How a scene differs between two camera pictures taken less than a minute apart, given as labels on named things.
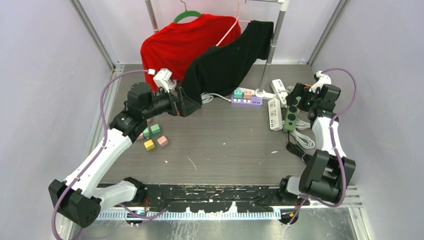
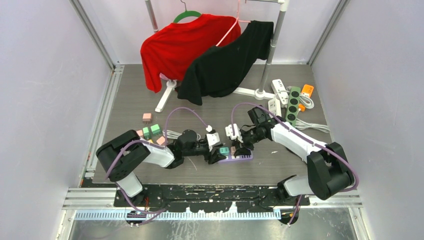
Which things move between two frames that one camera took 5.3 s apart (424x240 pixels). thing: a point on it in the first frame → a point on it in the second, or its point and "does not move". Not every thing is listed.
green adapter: x=155 y=129 does not move
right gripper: x=298 y=91 → x=242 y=151
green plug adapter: x=147 y=134 does not move
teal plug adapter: x=238 y=94 → x=224 y=150
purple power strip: x=253 y=102 → x=231 y=158
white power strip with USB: x=280 y=91 does not move
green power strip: x=290 y=120 does not move
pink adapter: x=248 y=94 → x=233 y=149
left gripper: x=187 y=105 → x=212 y=158
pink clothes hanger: x=235 y=21 does not move
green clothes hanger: x=186 y=13 does not move
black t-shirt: x=221 y=69 does not move
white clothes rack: x=261 y=92 does not move
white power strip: x=275 y=114 does not move
